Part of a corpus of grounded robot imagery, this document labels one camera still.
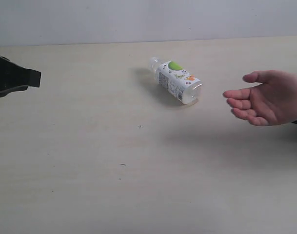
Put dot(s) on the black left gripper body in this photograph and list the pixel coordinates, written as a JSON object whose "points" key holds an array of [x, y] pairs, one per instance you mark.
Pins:
{"points": [[5, 76]]}

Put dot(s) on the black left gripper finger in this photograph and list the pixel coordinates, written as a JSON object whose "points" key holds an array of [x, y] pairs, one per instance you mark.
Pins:
{"points": [[18, 78]]}

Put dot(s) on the white fruit label bottle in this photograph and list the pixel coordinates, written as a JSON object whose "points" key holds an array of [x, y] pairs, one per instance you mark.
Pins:
{"points": [[177, 81]]}

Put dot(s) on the person's open hand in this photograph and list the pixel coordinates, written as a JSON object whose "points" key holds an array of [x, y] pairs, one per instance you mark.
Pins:
{"points": [[267, 104]]}

